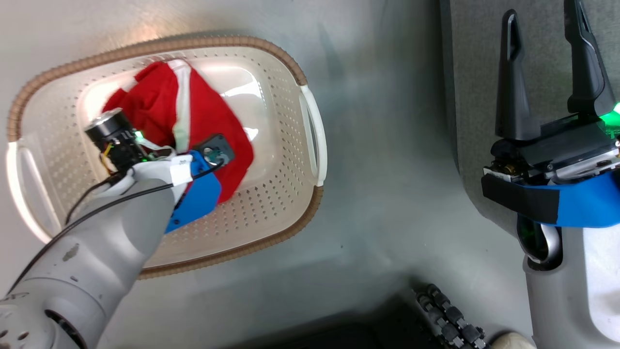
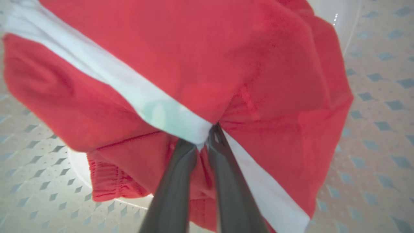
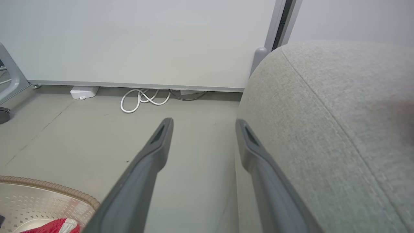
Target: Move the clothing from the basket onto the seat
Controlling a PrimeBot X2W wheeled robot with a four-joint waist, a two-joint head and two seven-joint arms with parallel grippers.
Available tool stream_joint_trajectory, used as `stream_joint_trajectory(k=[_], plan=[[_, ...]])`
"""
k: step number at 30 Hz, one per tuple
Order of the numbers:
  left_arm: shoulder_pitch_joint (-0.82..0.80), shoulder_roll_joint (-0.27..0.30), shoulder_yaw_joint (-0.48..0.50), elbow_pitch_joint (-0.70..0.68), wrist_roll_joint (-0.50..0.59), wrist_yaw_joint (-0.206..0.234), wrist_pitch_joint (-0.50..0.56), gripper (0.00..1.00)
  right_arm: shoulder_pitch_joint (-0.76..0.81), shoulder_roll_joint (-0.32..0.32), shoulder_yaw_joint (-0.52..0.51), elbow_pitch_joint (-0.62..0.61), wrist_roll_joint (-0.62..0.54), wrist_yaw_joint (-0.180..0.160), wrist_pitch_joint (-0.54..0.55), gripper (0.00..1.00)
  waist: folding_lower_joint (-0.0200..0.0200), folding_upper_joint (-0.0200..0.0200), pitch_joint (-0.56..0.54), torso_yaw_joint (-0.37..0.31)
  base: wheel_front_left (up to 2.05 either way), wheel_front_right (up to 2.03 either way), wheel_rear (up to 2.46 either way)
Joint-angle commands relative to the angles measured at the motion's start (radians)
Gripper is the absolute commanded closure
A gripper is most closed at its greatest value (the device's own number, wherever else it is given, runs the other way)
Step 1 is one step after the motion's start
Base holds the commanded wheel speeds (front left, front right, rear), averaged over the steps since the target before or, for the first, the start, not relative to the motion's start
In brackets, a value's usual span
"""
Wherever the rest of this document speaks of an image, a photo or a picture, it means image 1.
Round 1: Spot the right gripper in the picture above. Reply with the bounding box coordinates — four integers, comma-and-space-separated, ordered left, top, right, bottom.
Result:
483, 0, 620, 188

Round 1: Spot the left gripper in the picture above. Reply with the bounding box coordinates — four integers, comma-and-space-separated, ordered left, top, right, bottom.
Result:
84, 109, 195, 188

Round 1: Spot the red and white garment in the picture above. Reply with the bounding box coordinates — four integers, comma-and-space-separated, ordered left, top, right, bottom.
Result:
101, 60, 255, 205

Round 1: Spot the grey fabric sofa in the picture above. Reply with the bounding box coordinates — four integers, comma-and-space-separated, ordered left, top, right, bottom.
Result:
440, 0, 620, 239

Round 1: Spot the cream perforated laundry basket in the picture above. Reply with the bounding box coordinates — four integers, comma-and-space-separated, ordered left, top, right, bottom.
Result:
6, 35, 328, 281

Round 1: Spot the beige rounded object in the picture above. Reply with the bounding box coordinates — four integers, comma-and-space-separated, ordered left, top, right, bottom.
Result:
486, 331, 534, 349

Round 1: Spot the short black arm cable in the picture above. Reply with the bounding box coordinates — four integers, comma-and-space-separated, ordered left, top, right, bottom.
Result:
64, 171, 127, 226

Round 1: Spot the long black arm cable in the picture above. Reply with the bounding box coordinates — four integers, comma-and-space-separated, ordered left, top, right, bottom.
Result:
9, 162, 226, 294

